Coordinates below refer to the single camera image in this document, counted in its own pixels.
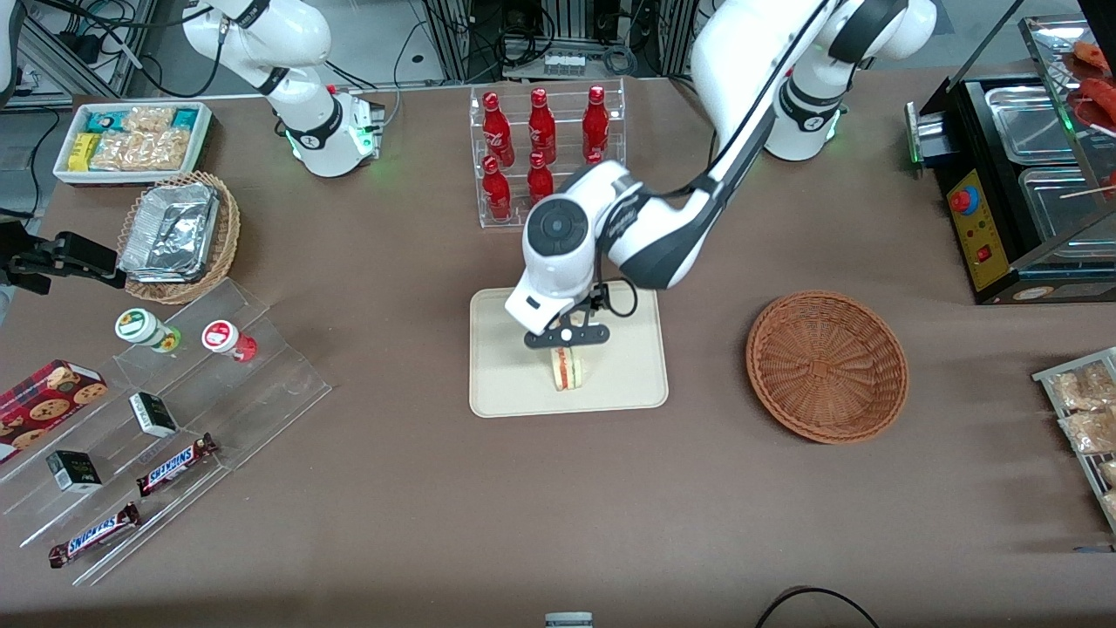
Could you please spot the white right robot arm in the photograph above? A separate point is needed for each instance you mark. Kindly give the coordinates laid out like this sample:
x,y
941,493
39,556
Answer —
x,y
288,44

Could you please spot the Snickers chocolate bar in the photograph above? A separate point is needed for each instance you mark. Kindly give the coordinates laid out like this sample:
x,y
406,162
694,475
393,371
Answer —
x,y
174,465
94,534

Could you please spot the black food warmer cabinet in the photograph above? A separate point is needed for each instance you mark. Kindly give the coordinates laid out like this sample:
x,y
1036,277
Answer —
x,y
985,235

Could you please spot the clear bag of crackers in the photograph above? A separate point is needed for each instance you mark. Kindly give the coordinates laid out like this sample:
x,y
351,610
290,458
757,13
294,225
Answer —
x,y
118,152
150,119
166,150

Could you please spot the green lid white cup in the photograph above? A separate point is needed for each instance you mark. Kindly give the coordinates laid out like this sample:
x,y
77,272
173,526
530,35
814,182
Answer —
x,y
139,327

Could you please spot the stack of foil trays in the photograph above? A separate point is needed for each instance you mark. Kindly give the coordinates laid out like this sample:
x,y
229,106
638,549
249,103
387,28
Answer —
x,y
170,231

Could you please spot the white rectangular snack bin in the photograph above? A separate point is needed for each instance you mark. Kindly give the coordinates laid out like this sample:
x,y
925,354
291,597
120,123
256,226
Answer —
x,y
202,131

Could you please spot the yellow snack packet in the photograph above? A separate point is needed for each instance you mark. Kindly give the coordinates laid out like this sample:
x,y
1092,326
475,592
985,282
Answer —
x,y
82,152

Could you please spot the orange fried food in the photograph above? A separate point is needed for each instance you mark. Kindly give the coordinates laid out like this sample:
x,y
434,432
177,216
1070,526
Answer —
x,y
1092,54

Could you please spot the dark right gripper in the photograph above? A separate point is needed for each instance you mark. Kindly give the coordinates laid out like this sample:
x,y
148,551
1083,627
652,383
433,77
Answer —
x,y
54,253

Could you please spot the small black box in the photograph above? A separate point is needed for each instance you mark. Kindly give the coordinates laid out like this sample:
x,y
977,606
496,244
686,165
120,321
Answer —
x,y
153,414
74,471

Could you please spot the red tartan cookie box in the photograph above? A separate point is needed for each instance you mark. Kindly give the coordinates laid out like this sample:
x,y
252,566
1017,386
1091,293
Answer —
x,y
48,401

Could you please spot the red lid white cup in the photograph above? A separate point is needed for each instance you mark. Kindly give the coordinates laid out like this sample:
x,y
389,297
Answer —
x,y
222,337

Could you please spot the tray of packaged snacks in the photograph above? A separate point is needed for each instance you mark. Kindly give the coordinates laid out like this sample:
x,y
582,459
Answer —
x,y
1059,373

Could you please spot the stainless steel pan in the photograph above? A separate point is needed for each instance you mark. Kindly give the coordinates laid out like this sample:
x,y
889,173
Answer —
x,y
1064,205
1033,122

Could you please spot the red sausage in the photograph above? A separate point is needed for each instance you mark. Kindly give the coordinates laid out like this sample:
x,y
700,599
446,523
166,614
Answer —
x,y
1100,100

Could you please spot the beige plastic tray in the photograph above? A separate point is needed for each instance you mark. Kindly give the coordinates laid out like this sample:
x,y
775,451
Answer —
x,y
506,375

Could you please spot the clear bag of pastry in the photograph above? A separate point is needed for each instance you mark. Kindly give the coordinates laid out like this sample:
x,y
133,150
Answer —
x,y
1085,388
1094,432
1109,473

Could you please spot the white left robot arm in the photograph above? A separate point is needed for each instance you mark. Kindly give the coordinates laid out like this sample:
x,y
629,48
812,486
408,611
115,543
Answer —
x,y
663,235

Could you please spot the white power strip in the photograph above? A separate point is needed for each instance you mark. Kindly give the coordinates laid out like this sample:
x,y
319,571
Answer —
x,y
564,64

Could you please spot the brown wicker basket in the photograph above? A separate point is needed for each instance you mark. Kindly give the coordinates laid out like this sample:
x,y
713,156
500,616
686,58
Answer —
x,y
828,366

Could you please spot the clear acrylic bottle rack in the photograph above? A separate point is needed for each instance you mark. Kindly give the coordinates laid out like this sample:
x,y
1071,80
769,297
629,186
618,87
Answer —
x,y
484,218

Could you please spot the clear acrylic stepped shelf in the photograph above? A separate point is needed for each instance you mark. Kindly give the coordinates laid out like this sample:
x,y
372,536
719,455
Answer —
x,y
261,384

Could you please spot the triangular sandwich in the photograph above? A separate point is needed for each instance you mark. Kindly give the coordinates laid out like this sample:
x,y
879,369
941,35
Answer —
x,y
568,371

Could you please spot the teal snack packet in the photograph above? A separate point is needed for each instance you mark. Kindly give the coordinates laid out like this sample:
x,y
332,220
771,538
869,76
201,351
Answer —
x,y
184,118
105,120

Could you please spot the light wicker basket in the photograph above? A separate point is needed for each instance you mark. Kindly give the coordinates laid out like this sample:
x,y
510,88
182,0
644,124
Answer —
x,y
227,235

